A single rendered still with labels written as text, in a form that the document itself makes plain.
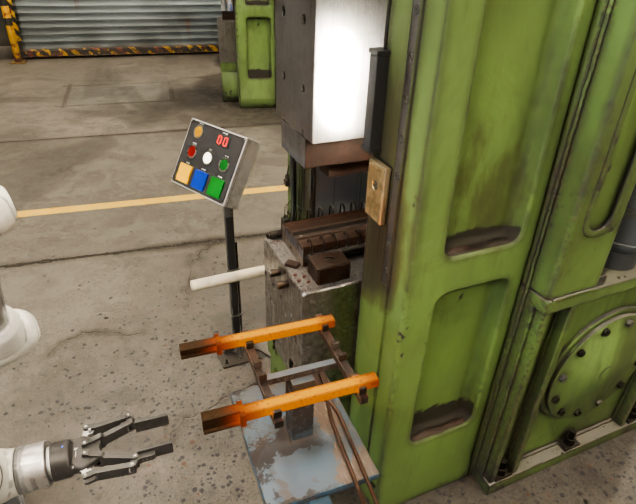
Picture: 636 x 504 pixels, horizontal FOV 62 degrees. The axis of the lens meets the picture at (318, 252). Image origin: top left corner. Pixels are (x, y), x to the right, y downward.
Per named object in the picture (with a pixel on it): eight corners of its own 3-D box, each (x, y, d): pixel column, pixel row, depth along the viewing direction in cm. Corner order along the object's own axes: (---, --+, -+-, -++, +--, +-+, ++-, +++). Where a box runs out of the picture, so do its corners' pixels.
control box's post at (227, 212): (235, 355, 272) (221, 157, 215) (233, 350, 275) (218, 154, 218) (242, 353, 273) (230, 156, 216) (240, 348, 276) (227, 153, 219)
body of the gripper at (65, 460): (56, 457, 111) (103, 445, 114) (55, 492, 104) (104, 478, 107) (48, 433, 107) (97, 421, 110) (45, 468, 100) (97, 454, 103)
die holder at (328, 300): (301, 395, 188) (302, 294, 165) (265, 330, 218) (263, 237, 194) (431, 354, 209) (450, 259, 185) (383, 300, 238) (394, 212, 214)
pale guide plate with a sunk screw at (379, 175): (379, 226, 148) (385, 169, 139) (364, 212, 155) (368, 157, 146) (385, 224, 149) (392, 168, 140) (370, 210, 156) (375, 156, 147)
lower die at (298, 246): (302, 266, 178) (303, 245, 174) (281, 238, 194) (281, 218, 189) (408, 243, 193) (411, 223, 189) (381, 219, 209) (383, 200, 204)
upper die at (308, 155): (304, 169, 159) (305, 138, 154) (281, 146, 175) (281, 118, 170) (421, 152, 174) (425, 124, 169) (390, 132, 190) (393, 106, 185)
